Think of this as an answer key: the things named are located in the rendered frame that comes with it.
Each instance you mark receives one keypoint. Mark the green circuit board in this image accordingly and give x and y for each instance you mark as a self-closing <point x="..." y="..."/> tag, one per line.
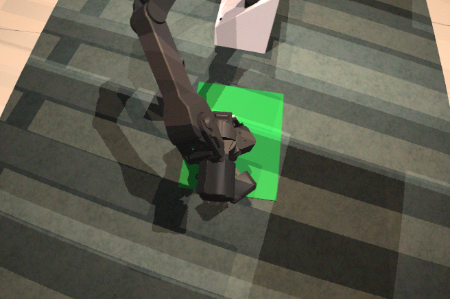
<point x="262" y="113"/>

